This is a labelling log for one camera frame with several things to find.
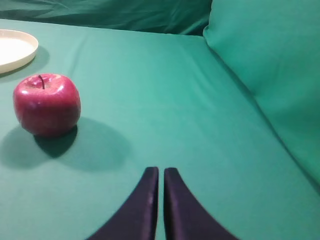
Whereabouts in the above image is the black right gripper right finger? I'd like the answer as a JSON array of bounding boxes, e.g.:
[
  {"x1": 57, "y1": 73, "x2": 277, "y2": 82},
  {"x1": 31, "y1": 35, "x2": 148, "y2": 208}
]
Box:
[{"x1": 163, "y1": 167, "x2": 237, "y2": 240}]

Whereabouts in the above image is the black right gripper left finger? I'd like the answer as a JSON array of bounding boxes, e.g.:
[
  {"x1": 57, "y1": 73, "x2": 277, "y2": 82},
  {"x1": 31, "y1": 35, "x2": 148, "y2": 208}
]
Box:
[{"x1": 89, "y1": 167, "x2": 159, "y2": 240}]

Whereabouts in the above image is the red apple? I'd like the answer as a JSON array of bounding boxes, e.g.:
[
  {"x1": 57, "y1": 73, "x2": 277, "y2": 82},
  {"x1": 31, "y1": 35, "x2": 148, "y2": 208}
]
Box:
[{"x1": 13, "y1": 73, "x2": 81, "y2": 137}]

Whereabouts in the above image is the yellow plate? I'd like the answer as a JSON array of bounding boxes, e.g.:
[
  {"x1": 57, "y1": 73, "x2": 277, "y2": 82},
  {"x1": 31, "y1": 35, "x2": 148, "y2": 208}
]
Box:
[{"x1": 0, "y1": 29, "x2": 39, "y2": 74}]

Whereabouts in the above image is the green table cloth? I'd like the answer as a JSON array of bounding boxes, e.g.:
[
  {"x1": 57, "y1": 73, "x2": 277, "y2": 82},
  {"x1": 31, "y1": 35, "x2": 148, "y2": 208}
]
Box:
[{"x1": 0, "y1": 19, "x2": 320, "y2": 240}]

